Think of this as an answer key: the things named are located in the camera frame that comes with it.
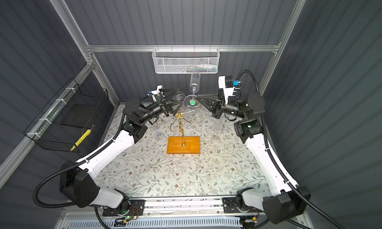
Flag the orange wooden rack base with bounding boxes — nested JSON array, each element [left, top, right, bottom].
[[167, 136, 201, 154]]

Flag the yellow striped item in basket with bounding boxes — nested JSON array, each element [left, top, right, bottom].
[[70, 129, 92, 152]]

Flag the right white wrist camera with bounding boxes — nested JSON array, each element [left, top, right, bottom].
[[218, 76, 241, 104]]

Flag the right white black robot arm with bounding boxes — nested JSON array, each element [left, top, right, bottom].
[[197, 90, 311, 224]]

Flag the white wire mesh basket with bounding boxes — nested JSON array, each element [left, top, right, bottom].
[[152, 49, 220, 74]]

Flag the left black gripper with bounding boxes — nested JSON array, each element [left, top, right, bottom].
[[138, 89, 182, 127]]

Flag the right black corrugated cable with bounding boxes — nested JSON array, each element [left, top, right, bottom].
[[235, 69, 347, 229]]

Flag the gold wire glass rack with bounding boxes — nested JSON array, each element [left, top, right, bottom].
[[169, 108, 202, 137]]

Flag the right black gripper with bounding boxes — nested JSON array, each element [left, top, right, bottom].
[[196, 92, 245, 122]]

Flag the floral table mat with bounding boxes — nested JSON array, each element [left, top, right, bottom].
[[95, 108, 270, 197]]

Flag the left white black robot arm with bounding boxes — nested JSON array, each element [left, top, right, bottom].
[[59, 88, 181, 216]]

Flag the items in white basket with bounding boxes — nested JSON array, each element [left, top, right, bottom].
[[175, 64, 218, 73]]

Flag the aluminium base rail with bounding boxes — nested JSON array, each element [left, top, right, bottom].
[[56, 194, 302, 229]]

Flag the clear wine glass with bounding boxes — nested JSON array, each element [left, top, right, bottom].
[[172, 92, 186, 101], [211, 117, 224, 143], [153, 123, 164, 140], [184, 72, 201, 110]]

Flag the black wire mesh basket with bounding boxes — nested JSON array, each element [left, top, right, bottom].
[[24, 80, 109, 153]]

